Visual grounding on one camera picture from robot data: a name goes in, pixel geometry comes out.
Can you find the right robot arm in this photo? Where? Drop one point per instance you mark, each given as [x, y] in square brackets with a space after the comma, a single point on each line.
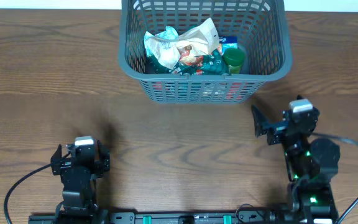
[310, 164]

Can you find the light teal small packet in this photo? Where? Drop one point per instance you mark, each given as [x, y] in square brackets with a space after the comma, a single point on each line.
[169, 33]

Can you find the green snack bag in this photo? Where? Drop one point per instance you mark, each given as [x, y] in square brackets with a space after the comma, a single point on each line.
[212, 64]

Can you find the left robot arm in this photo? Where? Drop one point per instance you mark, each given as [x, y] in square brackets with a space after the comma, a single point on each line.
[79, 196]

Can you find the blue tissue multipack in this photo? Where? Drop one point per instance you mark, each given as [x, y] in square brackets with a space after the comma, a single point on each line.
[227, 42]

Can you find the beige paper pouch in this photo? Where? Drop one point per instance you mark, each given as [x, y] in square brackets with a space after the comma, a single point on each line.
[200, 40]

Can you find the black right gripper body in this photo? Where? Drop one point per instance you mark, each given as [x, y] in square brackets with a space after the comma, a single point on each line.
[276, 129]

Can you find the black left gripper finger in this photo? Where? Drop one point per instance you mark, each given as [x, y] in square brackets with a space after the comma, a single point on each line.
[55, 160]
[104, 156]

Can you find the grey plastic lattice basket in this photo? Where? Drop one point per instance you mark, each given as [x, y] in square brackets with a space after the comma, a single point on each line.
[260, 28]

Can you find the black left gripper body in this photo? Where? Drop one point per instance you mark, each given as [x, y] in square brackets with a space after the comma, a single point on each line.
[59, 163]

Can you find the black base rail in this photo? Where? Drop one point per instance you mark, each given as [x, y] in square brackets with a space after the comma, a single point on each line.
[240, 217]

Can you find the green lid jar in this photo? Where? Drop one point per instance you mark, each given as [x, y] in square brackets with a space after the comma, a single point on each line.
[234, 59]

